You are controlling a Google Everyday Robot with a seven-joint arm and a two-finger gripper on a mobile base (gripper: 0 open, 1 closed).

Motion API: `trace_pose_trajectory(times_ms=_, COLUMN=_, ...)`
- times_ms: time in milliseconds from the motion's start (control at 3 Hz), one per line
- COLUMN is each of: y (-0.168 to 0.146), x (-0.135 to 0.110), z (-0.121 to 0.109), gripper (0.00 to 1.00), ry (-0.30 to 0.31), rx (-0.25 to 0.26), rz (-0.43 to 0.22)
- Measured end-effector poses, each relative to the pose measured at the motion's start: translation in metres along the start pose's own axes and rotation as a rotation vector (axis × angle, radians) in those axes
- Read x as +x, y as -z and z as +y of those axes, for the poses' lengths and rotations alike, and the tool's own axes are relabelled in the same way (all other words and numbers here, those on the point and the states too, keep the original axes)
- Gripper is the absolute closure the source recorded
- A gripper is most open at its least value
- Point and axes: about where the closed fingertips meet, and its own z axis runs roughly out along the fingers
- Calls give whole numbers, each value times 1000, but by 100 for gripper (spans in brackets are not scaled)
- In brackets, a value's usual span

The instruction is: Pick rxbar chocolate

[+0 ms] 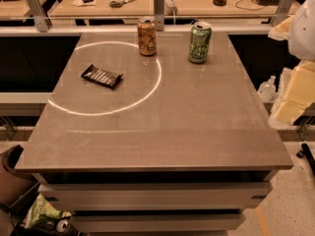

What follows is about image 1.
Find black rxbar chocolate wrapper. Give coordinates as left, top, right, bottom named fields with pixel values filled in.
left=81, top=65, right=122, bottom=89

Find right metal bracket post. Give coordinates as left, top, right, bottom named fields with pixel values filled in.
left=271, top=0, right=294, bottom=27

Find clear plastic bottle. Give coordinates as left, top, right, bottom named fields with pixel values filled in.
left=257, top=76, right=276, bottom=102

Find brown soda can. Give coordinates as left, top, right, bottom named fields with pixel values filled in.
left=137, top=17, right=157, bottom=56

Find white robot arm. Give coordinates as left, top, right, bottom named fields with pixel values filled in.
left=268, top=0, right=315, bottom=128

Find white power strip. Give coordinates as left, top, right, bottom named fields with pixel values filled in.
left=164, top=0, right=177, bottom=16

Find upper white drawer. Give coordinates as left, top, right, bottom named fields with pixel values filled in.
left=39, top=182, right=272, bottom=211

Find brown bin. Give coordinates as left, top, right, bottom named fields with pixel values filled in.
left=0, top=145, right=39, bottom=212

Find left metal bracket post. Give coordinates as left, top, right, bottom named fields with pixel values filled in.
left=26, top=0, right=52, bottom=32

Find middle metal bracket post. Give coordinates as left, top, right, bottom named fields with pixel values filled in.
left=154, top=0, right=164, bottom=31

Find scissors on back desk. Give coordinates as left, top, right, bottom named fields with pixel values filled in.
left=109, top=0, right=137, bottom=8

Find green snack bag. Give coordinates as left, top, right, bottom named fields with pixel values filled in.
left=25, top=194, right=71, bottom=231

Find metal bracket post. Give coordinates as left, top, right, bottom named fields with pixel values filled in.
left=154, top=0, right=164, bottom=31
left=271, top=0, right=294, bottom=27
left=26, top=0, right=52, bottom=32

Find lower white drawer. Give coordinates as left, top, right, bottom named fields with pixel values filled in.
left=72, top=213, right=245, bottom=233

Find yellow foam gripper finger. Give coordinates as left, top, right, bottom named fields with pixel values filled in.
left=271, top=61, right=315, bottom=126
left=268, top=16, right=293, bottom=41

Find black caster leg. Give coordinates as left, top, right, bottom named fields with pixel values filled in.
left=296, top=143, right=315, bottom=176

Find green soda can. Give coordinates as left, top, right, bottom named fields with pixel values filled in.
left=188, top=22, right=212, bottom=64

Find white drawer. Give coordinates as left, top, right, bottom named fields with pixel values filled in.
left=72, top=213, right=245, bottom=233
left=39, top=182, right=272, bottom=211

